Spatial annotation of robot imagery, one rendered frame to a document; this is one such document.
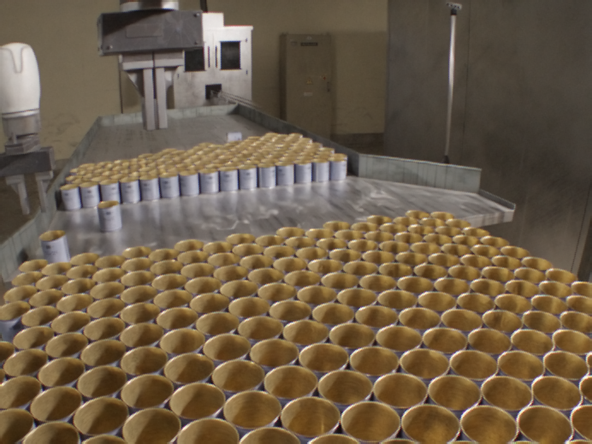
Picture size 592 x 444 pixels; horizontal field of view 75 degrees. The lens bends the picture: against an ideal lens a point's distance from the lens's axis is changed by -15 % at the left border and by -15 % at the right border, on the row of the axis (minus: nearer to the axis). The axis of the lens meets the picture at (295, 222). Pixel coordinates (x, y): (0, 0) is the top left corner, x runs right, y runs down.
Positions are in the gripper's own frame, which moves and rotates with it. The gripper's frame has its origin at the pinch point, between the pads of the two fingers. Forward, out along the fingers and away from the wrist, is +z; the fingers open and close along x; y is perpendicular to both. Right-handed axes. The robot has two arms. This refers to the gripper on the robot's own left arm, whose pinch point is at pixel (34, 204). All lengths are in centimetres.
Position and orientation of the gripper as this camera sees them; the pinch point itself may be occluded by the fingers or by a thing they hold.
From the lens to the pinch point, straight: 116.3
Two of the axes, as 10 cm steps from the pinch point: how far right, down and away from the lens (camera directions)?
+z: 0.0, 9.4, 3.5
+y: -3.4, -3.3, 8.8
